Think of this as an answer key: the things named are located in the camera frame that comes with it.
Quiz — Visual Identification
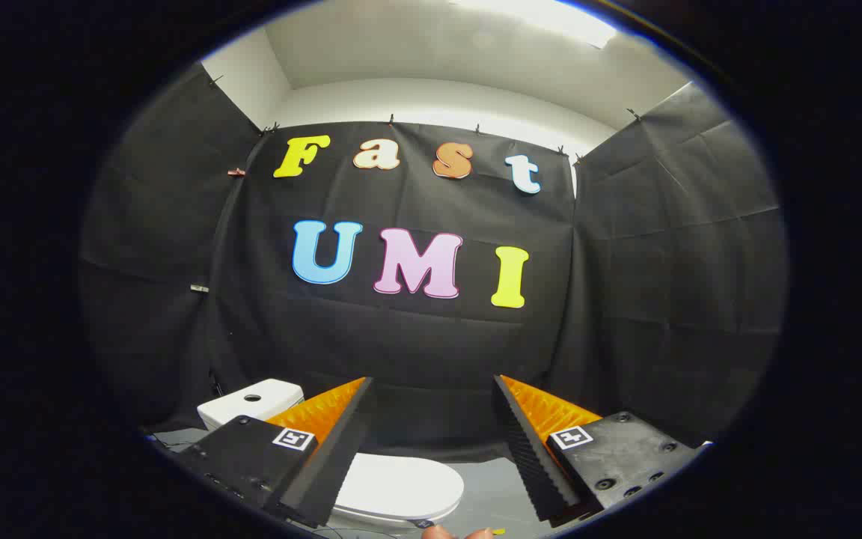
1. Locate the thin black cable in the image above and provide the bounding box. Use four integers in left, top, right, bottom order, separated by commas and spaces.
148, 432, 201, 452

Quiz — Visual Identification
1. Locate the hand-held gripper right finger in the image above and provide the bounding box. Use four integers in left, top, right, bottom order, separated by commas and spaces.
492, 374, 702, 524

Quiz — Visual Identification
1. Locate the white toilet body with tank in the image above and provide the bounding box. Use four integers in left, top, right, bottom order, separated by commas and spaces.
197, 378, 463, 530

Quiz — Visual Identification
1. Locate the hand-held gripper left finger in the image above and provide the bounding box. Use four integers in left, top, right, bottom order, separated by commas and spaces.
173, 377, 376, 529

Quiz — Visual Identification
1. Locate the black backdrop cloth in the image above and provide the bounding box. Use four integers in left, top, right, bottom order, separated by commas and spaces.
78, 61, 787, 463

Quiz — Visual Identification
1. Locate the white toilet lid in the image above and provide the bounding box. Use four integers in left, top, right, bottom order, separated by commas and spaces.
334, 452, 466, 523

